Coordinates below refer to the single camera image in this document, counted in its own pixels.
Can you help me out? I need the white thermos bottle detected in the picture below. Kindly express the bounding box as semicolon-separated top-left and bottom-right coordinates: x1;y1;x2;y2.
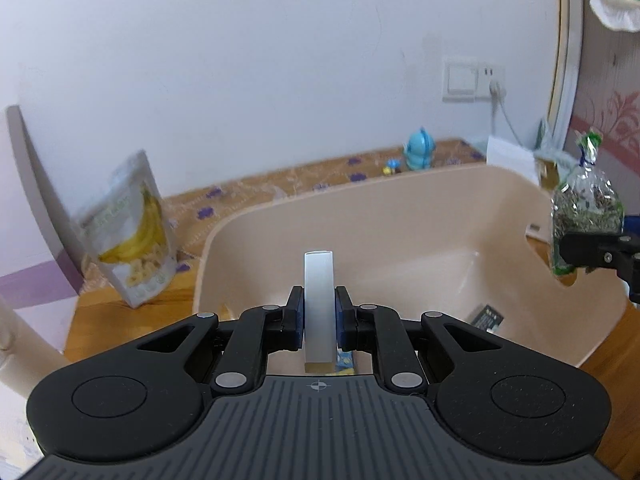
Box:
0;300;70;399

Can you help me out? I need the floral table mat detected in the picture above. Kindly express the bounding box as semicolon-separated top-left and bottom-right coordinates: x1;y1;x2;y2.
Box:
79;138;486;294

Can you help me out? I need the small dark snack packet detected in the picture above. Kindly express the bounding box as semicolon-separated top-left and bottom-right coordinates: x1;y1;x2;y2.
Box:
469;304;504;334

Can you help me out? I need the banana chips snack pouch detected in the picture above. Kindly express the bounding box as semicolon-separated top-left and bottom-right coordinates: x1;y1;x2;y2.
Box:
70;150;177;308

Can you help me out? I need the light blue quilted blanket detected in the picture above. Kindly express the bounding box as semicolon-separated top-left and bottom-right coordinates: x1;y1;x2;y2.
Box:
534;118;578;168

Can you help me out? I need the lilac bed headboard panel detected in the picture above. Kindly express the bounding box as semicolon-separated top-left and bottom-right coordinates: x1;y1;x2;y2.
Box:
1;105;82;351

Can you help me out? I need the cream curved mirror frame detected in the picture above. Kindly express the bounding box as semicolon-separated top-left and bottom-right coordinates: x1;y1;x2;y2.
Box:
547;0;584;148

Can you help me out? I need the white paper sheet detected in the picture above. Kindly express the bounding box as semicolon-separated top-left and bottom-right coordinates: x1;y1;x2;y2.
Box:
486;136;539;185

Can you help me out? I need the gold patterned snack bag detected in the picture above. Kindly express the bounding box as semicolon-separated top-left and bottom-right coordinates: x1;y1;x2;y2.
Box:
535;155;574;194

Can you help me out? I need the white wall switch socket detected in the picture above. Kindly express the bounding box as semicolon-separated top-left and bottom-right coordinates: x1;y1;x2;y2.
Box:
442;58;506;102

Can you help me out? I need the blue cartoon figurine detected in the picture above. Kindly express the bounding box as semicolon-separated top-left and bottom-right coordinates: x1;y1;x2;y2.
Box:
404;128;436;171

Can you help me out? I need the blue cartoon candy box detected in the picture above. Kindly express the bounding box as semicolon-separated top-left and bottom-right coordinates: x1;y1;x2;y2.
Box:
334;349;356;376

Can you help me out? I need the small blue mushroom toy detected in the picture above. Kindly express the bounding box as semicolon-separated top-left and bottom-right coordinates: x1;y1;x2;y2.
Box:
382;158;401;176

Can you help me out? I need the clear green snack bag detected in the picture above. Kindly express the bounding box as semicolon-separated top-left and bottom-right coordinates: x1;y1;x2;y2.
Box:
551;129;624;275

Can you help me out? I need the white plug and cable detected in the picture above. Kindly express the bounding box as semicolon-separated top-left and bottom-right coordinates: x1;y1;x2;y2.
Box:
487;79;532;149

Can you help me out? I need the beige plastic storage bin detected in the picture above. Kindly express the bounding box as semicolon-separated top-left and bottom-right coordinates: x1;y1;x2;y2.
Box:
193;165;627;366

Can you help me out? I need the white rectangular box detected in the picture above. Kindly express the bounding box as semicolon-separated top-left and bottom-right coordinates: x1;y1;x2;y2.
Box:
304;250;337;375

